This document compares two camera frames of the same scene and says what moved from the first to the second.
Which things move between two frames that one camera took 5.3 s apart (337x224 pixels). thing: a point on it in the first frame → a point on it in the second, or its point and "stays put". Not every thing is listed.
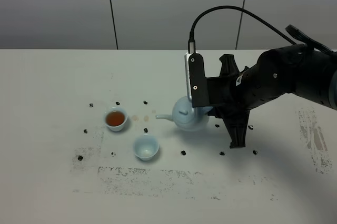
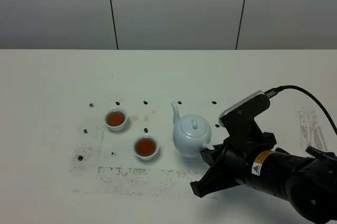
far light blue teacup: [115, 118] stays put
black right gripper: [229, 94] → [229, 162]
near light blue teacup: [146, 146] stays put
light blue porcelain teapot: [186, 117] → [191, 133]
